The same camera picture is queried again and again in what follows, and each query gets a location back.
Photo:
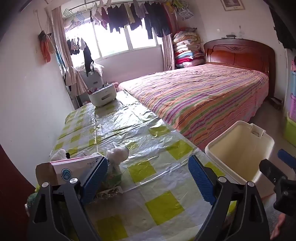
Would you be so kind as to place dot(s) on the white storage box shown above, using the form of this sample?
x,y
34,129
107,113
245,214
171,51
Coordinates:
x,y
103,95

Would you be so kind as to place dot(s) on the hanging sock rack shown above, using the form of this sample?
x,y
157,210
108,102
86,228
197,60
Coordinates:
x,y
74,46

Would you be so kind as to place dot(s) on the white pink cardboard box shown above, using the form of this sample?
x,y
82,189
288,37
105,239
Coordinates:
x,y
74,168

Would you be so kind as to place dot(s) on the beige patterned curtain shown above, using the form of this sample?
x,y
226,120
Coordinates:
x,y
168,46
63,46

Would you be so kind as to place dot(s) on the person's right hand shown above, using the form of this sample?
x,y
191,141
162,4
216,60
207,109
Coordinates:
x,y
278,226

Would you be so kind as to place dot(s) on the wooden bed headboard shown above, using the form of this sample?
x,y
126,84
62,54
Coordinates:
x,y
240,53

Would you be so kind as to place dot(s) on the green printed packet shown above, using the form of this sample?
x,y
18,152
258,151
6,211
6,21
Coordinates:
x,y
113,178

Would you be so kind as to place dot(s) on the dark red door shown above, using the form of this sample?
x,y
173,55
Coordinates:
x,y
11,197

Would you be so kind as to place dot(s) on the striped bed sheet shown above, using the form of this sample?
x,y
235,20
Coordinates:
x,y
198,92

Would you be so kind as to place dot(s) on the framed picture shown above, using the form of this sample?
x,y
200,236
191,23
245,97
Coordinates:
x,y
232,4

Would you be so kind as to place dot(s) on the pink patterned box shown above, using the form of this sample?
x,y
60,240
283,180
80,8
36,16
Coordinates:
x,y
115,85

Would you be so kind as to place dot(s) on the crumpled white tissue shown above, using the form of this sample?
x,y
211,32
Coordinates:
x,y
118,155

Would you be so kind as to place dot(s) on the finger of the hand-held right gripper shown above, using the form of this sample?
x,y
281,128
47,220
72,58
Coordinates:
x,y
269,169
286,157

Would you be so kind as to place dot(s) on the green storage bin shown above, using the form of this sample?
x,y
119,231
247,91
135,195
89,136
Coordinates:
x,y
290,132

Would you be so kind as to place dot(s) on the white plush toy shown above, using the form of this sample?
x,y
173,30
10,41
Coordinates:
x,y
59,155

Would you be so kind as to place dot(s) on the orange cloth on hook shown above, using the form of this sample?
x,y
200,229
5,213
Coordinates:
x,y
46,46

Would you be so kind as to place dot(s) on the stack of plastic drawers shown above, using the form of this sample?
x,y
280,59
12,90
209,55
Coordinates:
x,y
293,90

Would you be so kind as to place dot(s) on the white plastic bin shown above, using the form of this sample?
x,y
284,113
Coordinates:
x,y
233,148

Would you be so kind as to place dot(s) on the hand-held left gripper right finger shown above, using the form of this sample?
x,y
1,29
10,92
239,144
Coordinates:
x,y
201,183

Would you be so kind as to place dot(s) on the stack of folded quilts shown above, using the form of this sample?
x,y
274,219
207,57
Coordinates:
x,y
187,48

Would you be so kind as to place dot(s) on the black hanging garment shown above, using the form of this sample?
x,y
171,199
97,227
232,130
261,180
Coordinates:
x,y
87,60

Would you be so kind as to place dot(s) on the white appliance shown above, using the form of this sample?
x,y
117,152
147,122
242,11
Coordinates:
x,y
92,80

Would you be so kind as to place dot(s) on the window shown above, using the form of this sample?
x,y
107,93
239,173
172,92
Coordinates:
x,y
115,41

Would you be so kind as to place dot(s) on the green fuzzy item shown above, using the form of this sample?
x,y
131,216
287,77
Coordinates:
x,y
31,199

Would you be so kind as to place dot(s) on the teal hanging cloth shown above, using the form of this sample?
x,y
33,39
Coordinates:
x,y
59,58

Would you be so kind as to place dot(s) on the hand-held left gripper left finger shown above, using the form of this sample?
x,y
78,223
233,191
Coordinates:
x,y
94,180

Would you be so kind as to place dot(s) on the row of hanging clothes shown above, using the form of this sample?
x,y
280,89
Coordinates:
x,y
129,16

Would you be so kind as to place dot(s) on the green checked plastic tablecloth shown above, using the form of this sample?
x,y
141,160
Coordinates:
x,y
148,139

